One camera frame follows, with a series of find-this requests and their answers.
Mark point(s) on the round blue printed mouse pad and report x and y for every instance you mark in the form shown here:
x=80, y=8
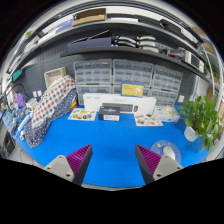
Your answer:
x=157, y=146

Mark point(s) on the long white keyboard box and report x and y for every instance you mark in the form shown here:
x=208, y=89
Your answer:
x=93, y=100

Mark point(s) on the illustrated picture card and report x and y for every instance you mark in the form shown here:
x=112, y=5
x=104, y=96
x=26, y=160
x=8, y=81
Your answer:
x=81, y=115
x=148, y=120

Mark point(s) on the small black box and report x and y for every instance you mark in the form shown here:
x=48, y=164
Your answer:
x=109, y=114

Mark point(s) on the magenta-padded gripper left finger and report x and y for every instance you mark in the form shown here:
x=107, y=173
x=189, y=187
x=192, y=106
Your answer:
x=61, y=166

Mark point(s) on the dark wall shelf unit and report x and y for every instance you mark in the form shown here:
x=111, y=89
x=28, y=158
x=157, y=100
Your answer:
x=133, y=50

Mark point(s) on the purple plush toy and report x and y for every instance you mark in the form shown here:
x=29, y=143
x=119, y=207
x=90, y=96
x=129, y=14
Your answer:
x=20, y=100

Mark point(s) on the grey plastic drawer cabinet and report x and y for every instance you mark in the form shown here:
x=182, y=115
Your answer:
x=133, y=71
x=92, y=71
x=168, y=81

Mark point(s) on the white woven basket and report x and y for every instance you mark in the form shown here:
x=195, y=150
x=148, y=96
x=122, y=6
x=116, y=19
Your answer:
x=53, y=75

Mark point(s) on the green plant in white pot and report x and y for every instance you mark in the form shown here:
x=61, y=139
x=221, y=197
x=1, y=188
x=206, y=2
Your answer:
x=200, y=116

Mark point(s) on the yellow card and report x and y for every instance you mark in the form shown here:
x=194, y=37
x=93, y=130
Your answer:
x=132, y=90

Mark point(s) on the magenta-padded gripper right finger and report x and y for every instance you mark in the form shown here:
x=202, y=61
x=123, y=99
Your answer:
x=165, y=166

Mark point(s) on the checkered and dotted cloth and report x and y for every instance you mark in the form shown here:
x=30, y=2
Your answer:
x=50, y=106

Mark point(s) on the white computer mouse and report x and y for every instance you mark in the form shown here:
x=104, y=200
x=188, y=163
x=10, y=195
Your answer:
x=169, y=151

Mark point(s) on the clear plastic box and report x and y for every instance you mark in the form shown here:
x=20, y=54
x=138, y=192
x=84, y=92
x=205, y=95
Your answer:
x=168, y=114

